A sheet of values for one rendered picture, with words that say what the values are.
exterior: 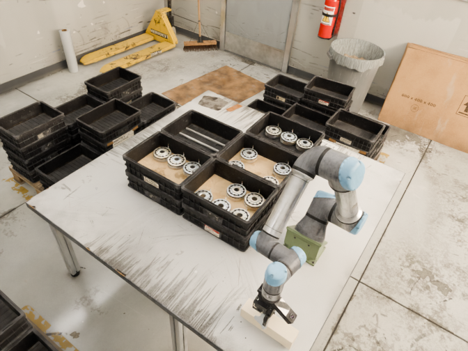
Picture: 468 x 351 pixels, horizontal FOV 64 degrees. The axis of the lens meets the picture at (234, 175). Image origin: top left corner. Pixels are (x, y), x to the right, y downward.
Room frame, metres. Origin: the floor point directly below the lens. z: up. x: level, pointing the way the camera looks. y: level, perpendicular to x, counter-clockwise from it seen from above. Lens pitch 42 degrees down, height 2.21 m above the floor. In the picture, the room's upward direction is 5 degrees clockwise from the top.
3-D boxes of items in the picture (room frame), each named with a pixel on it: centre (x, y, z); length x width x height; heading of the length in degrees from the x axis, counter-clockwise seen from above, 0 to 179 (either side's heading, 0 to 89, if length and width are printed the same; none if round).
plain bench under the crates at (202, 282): (1.59, 0.00, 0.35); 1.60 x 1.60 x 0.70; 59
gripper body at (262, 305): (0.76, -0.17, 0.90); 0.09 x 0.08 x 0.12; 58
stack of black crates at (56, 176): (2.03, 1.20, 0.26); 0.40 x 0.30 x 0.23; 148
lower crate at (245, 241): (1.34, 0.01, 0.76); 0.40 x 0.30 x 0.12; 60
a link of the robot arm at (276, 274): (0.76, -0.18, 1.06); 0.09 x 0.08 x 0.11; 140
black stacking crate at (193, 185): (1.34, 0.01, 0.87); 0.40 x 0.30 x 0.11; 60
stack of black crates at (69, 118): (2.58, 1.33, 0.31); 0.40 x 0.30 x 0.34; 148
